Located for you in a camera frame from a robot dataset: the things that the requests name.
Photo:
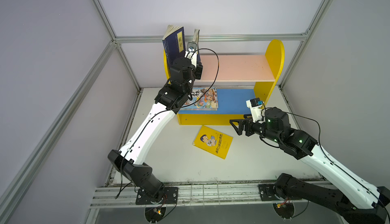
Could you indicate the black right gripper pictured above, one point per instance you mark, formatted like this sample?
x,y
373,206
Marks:
x,y
247,126

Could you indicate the yellow cartoon book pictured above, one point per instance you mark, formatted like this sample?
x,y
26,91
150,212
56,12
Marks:
x,y
213,141

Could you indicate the light blue comic book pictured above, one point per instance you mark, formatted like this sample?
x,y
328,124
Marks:
x,y
202,99

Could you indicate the dark blue book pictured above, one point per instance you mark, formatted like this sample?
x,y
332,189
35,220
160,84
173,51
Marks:
x,y
196,40
174,44

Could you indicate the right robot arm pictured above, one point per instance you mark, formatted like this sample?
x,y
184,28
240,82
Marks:
x,y
353,198

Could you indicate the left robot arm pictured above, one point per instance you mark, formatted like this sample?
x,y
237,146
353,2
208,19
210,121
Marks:
x,y
129,161

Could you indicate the dark blue standing book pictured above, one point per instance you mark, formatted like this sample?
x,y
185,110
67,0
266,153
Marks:
x,y
174,44

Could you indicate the yellow pink blue bookshelf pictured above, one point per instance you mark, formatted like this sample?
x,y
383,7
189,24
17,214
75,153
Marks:
x,y
238,78

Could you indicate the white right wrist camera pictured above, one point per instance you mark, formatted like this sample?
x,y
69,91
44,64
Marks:
x,y
256,106

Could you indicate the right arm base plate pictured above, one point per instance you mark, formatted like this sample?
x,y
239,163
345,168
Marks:
x,y
270,192

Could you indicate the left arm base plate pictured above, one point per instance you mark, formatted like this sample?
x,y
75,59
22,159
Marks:
x,y
166,195

